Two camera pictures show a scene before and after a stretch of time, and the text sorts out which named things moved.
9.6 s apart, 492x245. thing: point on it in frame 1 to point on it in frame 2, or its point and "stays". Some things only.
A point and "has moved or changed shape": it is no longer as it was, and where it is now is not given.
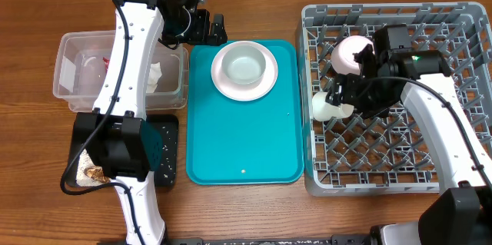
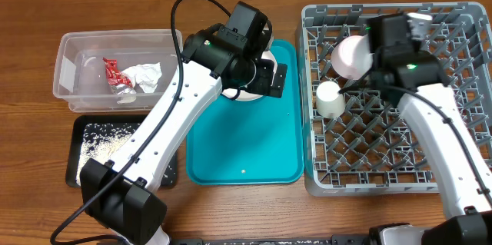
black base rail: [337, 240] stays
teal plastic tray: [235, 142] stays
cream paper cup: [324, 110] has moved or changed shape
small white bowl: [342, 54] stays
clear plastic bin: [81, 61] stays
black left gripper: [201, 35] to [264, 84]
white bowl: [243, 64] has moved or changed shape
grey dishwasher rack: [387, 154] stays
